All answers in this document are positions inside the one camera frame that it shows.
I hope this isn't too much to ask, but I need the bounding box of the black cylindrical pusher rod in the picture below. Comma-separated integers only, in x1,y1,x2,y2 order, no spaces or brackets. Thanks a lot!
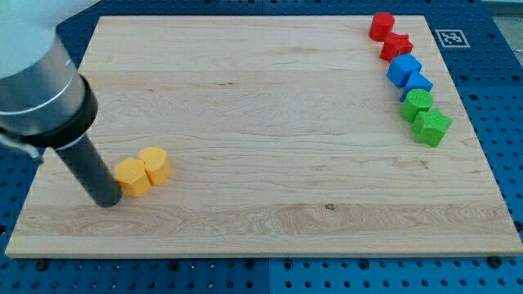
55,134,122,207

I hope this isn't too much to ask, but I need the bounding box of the yellow hexagon block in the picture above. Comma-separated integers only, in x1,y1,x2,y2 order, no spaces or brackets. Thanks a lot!
115,158,152,197

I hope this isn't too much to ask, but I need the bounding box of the yellow heart block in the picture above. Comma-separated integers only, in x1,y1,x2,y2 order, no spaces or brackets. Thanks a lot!
138,147,172,185

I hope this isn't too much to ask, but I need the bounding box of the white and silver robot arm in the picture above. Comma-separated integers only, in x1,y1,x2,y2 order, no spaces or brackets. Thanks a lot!
1,0,122,207

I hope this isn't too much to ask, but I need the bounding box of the light wooden board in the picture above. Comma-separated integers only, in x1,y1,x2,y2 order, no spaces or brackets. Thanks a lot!
5,16,522,259

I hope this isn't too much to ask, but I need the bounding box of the red cylinder block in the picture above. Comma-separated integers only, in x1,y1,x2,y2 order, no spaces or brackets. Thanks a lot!
369,11,396,42

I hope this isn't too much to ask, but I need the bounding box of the blue cube block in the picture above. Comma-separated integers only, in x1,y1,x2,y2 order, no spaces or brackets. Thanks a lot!
387,53,422,87

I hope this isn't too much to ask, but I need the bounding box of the red star block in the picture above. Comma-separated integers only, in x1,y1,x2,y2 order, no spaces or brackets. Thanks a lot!
379,33,413,63

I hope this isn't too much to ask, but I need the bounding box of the green cylinder block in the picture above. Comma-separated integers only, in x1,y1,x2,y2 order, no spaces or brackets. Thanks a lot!
400,89,434,123

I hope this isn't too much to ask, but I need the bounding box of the blue triangle block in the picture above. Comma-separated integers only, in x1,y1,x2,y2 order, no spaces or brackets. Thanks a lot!
400,71,433,103

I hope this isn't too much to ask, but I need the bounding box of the green star block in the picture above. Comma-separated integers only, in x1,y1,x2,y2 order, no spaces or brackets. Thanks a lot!
412,109,453,148

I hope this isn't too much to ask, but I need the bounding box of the white fiducial marker tag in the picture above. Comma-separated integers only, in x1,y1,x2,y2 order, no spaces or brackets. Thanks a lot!
435,29,470,48

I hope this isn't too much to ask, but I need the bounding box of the grey cable at arm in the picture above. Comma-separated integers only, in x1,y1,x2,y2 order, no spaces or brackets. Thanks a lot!
0,131,45,164

